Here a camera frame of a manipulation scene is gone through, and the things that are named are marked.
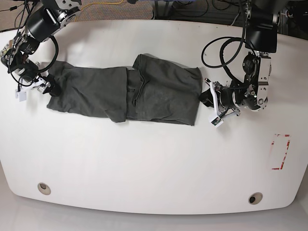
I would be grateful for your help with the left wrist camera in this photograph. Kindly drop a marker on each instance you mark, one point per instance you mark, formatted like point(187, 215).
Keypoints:
point(215, 120)

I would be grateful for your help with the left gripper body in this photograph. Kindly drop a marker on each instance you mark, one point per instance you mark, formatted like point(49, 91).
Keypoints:
point(223, 101)

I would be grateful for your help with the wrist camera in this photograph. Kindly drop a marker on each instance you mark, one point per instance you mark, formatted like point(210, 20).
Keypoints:
point(215, 120)
point(20, 95)

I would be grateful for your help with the red tape rectangle marking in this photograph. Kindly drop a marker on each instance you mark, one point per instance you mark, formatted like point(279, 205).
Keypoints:
point(278, 151)

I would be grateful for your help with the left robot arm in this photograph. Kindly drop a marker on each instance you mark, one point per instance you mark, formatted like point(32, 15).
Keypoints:
point(259, 35)

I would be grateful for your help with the right table grommet hole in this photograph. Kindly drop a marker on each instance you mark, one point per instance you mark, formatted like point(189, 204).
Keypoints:
point(255, 198)

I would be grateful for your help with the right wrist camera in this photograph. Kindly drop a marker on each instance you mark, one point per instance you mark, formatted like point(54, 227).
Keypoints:
point(20, 95)

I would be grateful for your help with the left table grommet hole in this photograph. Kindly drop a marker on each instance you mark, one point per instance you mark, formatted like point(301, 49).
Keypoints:
point(44, 189)

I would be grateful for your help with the dark grey t-shirt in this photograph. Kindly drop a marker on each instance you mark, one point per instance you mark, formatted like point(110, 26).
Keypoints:
point(152, 90)

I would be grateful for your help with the table grommet hole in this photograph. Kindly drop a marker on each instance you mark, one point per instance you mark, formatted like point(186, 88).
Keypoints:
point(255, 198)
point(44, 189)

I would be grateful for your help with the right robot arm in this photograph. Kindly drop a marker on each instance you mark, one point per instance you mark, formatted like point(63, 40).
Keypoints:
point(37, 28)

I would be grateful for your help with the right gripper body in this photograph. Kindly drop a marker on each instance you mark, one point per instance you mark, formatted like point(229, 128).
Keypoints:
point(32, 77)

